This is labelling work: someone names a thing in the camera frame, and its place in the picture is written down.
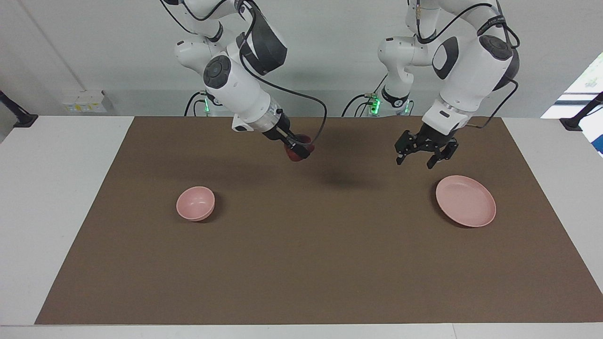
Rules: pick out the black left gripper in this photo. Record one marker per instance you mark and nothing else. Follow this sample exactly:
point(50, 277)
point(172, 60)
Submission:
point(431, 136)

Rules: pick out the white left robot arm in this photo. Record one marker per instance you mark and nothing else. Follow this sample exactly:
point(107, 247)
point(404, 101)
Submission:
point(471, 80)

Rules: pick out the pink plate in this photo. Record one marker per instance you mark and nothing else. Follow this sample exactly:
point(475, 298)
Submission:
point(465, 201)

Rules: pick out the white wall socket box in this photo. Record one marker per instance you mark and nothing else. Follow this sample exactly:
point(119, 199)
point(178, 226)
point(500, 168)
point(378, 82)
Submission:
point(85, 101)

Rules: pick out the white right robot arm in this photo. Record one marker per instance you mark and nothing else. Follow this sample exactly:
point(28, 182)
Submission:
point(235, 92)

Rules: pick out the brown table mat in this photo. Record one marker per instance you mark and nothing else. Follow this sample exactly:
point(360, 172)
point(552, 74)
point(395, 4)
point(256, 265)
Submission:
point(301, 263)

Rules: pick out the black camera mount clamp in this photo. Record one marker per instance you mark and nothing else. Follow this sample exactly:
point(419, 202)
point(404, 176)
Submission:
point(23, 120)
point(572, 123)

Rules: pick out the dark red apple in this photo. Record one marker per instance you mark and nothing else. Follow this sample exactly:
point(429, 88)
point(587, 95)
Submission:
point(294, 157)

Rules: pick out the pink bowl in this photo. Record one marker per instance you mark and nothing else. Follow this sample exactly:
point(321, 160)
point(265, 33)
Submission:
point(195, 203)

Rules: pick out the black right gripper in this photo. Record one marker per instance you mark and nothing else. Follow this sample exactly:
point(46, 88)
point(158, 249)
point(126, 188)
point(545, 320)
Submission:
point(277, 131)

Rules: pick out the blue object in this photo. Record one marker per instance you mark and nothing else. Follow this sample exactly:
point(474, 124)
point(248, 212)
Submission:
point(599, 143)

